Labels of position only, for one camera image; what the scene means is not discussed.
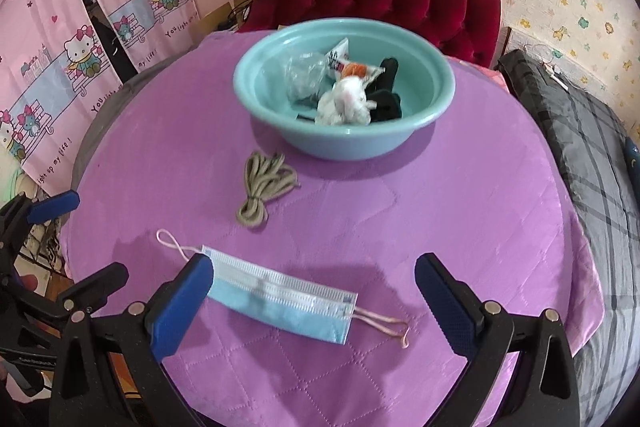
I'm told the clear plastic bag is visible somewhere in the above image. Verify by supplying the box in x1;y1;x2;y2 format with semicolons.
286;53;332;102

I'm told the teal plastic basin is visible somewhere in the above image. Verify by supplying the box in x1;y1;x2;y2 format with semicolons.
233;20;457;160

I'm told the black knit glove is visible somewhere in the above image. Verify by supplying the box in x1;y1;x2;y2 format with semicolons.
362;56;403;122

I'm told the blue face mask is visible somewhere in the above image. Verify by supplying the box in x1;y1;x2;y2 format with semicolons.
156;229;412;349

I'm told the white charger cable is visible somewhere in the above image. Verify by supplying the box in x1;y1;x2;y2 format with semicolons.
530;44;571;90

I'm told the blue moon print pillow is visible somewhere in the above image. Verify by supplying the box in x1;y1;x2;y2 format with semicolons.
625;137;640;188

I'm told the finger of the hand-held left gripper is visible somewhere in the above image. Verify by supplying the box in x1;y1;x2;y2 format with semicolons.
15;262;130;323
0;190;81;268

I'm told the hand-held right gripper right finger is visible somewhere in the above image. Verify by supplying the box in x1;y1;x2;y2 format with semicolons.
415;253;581;427

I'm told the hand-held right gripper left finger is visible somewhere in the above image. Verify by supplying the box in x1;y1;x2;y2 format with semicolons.
50;253;216;427

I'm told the large cardboard box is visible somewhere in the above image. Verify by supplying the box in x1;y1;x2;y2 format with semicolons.
197;0;242;44

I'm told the purple quilted cloth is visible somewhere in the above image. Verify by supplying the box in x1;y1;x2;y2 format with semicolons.
60;29;606;427

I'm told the grey plaid bedding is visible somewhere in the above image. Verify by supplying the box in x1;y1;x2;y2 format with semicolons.
495;49;640;427

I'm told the beige rope bundle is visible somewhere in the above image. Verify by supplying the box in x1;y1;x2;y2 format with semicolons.
236;150;301;228

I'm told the white plush toy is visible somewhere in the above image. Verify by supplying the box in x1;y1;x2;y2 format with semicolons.
315;74;377;126

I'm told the black cable bundle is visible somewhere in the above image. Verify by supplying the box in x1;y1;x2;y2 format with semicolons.
217;0;257;31

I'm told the clear packet with orange item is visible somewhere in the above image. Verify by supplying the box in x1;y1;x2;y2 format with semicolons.
325;38;386;82

